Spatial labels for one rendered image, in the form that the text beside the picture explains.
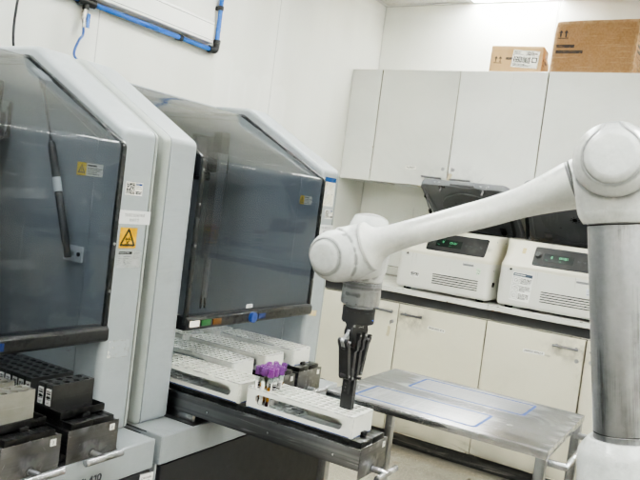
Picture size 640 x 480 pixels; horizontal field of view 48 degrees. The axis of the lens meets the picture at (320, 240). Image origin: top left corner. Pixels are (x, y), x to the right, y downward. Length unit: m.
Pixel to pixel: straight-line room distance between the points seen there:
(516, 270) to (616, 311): 2.59
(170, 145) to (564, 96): 2.84
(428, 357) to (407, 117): 1.46
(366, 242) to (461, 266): 2.57
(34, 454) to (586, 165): 1.14
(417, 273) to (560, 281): 0.78
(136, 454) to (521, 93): 3.16
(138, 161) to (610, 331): 1.05
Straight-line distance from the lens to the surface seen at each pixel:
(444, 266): 4.02
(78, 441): 1.61
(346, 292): 1.62
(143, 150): 1.70
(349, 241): 1.43
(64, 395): 1.65
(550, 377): 3.89
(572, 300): 3.85
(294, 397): 1.73
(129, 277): 1.71
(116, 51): 3.16
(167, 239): 1.78
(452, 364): 4.05
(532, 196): 1.51
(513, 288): 3.91
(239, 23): 3.77
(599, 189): 1.28
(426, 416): 1.90
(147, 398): 1.85
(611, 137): 1.28
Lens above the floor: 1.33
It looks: 3 degrees down
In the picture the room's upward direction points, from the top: 7 degrees clockwise
